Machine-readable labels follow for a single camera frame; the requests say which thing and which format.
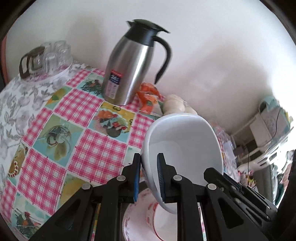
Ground white shelf cabinet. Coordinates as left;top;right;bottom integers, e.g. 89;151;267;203
231;111;278;153

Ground black charger cable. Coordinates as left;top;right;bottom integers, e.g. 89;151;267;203
245;106;285;172

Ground orange snack packet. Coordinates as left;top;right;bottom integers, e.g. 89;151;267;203
137;82;162;116

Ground bag of white buns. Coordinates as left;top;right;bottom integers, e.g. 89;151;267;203
163;94;198;115

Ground glass cups on tray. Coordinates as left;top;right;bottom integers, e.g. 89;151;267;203
18;40;73;82

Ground white lattice basket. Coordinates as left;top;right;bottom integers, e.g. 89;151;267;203
237;134;288;173

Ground strawberry pattern bowl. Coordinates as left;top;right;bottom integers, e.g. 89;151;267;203
122;188;177;240

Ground small white bowl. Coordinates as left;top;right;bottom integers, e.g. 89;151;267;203
141;113;224;214

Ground steel thermos jug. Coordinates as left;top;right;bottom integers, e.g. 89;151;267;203
101;19;171;106

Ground black charger adapter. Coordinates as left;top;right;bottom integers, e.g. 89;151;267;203
233;145;246;157

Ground checkered picture tablecloth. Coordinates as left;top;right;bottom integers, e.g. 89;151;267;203
1;62;157;240

